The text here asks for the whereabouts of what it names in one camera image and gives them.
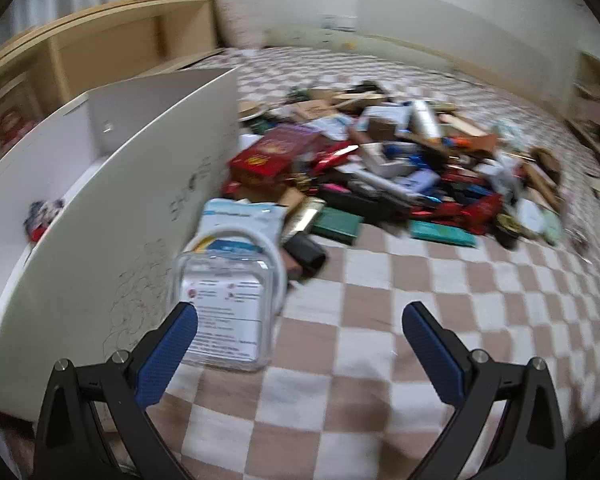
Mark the red tube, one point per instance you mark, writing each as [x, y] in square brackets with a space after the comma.
[337, 156]

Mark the gold tube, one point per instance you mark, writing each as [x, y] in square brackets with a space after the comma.
[305, 215]

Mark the white blue medicine packet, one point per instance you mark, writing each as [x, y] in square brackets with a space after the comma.
[240, 215]

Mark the wooden bed frame shelf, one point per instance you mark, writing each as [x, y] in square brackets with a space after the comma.
[105, 45]

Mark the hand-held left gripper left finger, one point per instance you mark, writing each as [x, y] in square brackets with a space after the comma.
[165, 355]

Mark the round wooden mirror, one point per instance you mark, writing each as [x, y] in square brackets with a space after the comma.
[547, 165]

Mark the clear plastic box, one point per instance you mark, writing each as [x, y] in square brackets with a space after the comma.
[230, 320]

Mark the silver cylinder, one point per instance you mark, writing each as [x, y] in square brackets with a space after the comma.
[426, 120]

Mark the small colourful packet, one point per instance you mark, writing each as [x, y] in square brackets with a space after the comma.
[45, 217]

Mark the white headboard panel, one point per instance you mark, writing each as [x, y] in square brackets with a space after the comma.
[455, 25]

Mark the red cardboard box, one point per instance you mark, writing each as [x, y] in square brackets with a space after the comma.
[275, 152]

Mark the black pouch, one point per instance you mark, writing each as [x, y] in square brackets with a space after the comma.
[305, 257]

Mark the dark green box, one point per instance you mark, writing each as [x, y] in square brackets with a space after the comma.
[337, 225]

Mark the white rectangular box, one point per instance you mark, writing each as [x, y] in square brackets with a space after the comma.
[387, 157]

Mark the purple lighter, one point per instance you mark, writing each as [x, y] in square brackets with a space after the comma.
[420, 181]

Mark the teal packet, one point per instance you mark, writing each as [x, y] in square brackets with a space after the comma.
[442, 234]

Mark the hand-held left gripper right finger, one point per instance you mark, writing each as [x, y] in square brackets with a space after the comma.
[432, 355]

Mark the fluffy white pillow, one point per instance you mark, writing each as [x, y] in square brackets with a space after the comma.
[240, 17]

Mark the long white lighter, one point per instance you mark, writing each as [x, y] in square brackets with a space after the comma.
[380, 182]

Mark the white cardboard box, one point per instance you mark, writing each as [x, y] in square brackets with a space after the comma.
[105, 220]

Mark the wooden brush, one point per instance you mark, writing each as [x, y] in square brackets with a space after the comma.
[252, 110]

